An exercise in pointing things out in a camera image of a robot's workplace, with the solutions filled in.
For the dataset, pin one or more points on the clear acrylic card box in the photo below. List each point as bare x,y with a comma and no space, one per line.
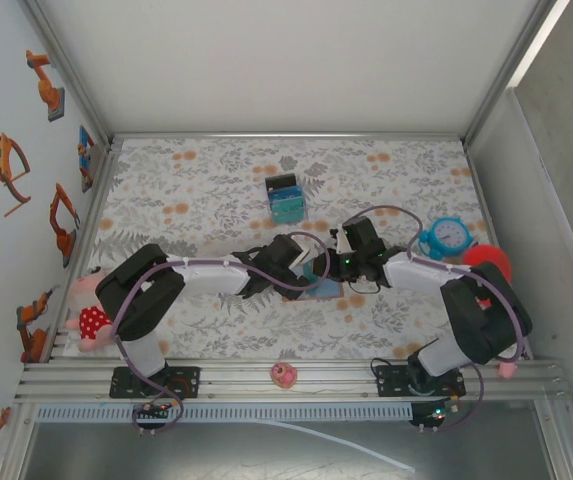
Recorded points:
305,220

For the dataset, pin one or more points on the black card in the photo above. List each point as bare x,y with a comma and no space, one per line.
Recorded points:
281,181

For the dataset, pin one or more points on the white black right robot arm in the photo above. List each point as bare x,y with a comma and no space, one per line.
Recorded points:
416,270

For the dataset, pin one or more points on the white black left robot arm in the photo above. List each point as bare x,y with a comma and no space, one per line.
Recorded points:
206,275

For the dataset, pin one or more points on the teal VIP card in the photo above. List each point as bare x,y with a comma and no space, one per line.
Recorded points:
288,210

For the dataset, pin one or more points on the blue card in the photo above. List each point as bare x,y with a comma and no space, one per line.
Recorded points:
286,193

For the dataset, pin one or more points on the floral table mat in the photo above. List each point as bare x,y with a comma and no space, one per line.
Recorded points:
266,330

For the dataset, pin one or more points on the blue alarm clock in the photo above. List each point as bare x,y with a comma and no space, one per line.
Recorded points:
448,235

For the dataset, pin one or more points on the small pink round toy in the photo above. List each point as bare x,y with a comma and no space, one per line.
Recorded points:
284,375

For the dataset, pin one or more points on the red plastic toy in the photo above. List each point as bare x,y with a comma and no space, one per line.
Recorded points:
488,257

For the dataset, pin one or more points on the white plastic tube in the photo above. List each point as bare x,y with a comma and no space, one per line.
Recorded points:
346,442

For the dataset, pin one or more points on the small electronics board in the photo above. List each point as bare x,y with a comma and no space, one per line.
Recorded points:
433,415
153,411

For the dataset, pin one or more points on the small pink pig figure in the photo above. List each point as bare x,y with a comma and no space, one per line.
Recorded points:
507,370

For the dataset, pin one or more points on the pink plush doll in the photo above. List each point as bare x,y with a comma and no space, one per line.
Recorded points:
88,320

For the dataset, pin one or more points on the aluminium extrusion frame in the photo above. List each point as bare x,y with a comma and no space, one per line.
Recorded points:
246,381

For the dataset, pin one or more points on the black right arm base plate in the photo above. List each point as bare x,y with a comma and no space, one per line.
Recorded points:
391,380

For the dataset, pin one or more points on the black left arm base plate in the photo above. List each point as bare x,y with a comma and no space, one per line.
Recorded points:
186,382

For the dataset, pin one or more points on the blue orange wall sticker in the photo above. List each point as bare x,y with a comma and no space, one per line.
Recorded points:
85,150

